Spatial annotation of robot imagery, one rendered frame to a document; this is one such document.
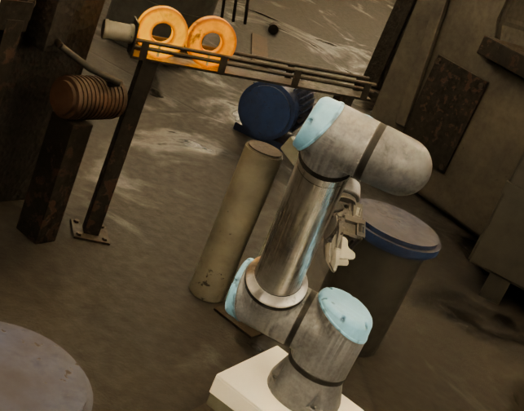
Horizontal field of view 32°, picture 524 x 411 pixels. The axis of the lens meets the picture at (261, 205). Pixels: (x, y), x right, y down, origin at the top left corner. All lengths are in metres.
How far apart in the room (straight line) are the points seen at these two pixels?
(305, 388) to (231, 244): 0.72
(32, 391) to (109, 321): 1.09
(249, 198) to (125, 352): 0.60
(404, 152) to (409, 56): 3.15
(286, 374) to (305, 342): 0.11
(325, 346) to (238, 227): 0.72
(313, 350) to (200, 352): 0.53
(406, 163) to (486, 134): 2.81
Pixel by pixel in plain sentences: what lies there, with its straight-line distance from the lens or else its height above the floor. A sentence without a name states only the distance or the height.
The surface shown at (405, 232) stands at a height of 0.43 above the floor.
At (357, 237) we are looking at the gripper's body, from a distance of 2.28.
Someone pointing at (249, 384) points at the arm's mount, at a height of 0.17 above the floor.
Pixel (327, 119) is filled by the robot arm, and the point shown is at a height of 0.91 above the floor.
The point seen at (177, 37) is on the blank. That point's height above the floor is 0.71.
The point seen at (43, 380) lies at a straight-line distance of 1.55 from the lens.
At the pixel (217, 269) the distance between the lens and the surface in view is 2.82.
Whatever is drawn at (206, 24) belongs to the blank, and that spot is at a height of 0.77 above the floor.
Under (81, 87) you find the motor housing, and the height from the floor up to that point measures 0.52.
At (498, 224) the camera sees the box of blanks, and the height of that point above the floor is 0.31.
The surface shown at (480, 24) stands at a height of 0.91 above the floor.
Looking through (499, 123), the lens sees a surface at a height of 0.55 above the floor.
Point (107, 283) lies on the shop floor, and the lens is 2.77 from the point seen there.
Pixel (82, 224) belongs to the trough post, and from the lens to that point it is 3.05.
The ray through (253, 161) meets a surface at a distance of 2.68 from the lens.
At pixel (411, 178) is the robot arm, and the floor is 0.87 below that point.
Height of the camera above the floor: 1.33
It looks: 21 degrees down
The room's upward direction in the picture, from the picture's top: 23 degrees clockwise
